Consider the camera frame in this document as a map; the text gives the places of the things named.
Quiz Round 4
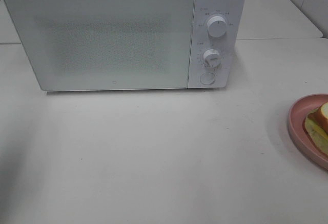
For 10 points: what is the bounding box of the round white door button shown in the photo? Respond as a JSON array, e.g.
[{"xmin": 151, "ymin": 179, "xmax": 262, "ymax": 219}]
[{"xmin": 199, "ymin": 73, "xmax": 215, "ymax": 85}]

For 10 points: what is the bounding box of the toy bread sandwich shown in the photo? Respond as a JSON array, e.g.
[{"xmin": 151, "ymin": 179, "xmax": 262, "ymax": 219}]
[{"xmin": 304, "ymin": 103, "xmax": 327, "ymax": 155}]

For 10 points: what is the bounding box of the white microwave oven body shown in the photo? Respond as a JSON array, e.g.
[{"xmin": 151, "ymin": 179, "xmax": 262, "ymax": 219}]
[{"xmin": 5, "ymin": 0, "xmax": 247, "ymax": 92}]

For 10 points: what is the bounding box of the white upper power knob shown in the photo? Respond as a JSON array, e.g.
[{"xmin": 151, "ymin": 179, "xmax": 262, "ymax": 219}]
[{"xmin": 207, "ymin": 15, "xmax": 227, "ymax": 38}]

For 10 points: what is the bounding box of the white microwave door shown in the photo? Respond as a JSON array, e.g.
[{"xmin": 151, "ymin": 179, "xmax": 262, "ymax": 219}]
[{"xmin": 5, "ymin": 0, "xmax": 194, "ymax": 91}]

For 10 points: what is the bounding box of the pink round plate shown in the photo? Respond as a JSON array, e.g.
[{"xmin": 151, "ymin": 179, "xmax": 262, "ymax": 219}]
[{"xmin": 288, "ymin": 94, "xmax": 327, "ymax": 170}]

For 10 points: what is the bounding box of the white timer knob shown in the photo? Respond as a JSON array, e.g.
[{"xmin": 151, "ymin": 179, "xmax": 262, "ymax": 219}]
[{"xmin": 202, "ymin": 49, "xmax": 222, "ymax": 68}]

